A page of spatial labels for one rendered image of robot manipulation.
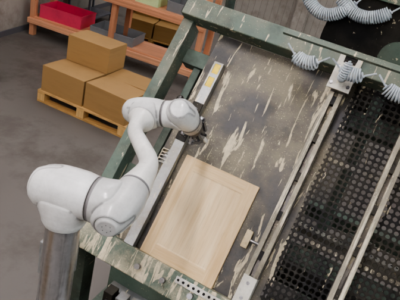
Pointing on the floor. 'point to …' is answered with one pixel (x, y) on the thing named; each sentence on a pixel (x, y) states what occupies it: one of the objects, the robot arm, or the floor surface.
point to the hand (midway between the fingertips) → (203, 138)
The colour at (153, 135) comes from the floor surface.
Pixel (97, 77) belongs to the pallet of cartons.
